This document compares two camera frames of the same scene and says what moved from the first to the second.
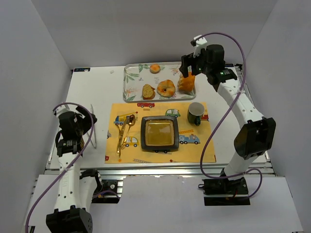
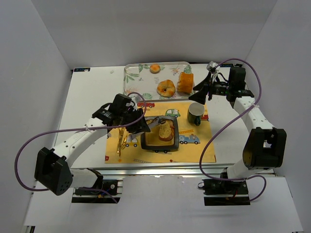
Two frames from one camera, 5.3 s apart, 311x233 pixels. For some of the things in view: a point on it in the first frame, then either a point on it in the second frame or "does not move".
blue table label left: [81, 69] does not move
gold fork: [119, 145] does not move
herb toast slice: [147, 92] -> [166, 130]
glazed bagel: [166, 88] does not move
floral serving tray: [136, 74] does not move
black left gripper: [81, 119] -> [134, 119]
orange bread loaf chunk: [186, 84] does not move
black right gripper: [192, 62] -> [210, 88]
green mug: [196, 109] does not move
